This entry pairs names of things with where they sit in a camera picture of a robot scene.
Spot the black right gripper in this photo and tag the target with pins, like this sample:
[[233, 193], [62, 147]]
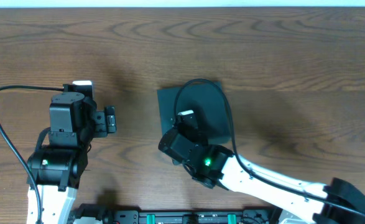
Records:
[[176, 162]]

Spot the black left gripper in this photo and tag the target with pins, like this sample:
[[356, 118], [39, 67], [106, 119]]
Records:
[[109, 119]]

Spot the dark green gift box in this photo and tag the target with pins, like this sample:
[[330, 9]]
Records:
[[206, 103]]

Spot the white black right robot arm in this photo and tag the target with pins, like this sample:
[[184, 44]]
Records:
[[215, 165]]

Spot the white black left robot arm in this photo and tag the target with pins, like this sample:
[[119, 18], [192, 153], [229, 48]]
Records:
[[61, 156]]

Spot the black aluminium mounting rail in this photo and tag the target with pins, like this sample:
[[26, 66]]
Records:
[[91, 213]]

